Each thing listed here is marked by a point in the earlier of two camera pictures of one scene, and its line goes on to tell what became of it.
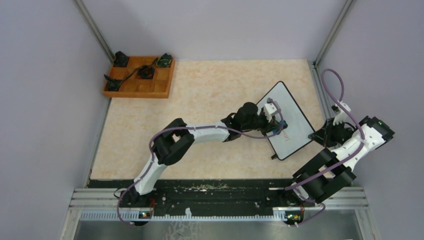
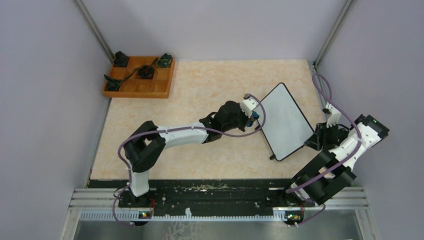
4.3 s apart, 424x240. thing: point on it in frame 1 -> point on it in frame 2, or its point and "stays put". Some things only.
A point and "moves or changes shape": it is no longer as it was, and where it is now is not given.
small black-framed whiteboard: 299,128 stays put
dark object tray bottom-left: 113,84 stays put
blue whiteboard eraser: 275,130 moves or changes shape
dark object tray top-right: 164,61 stays put
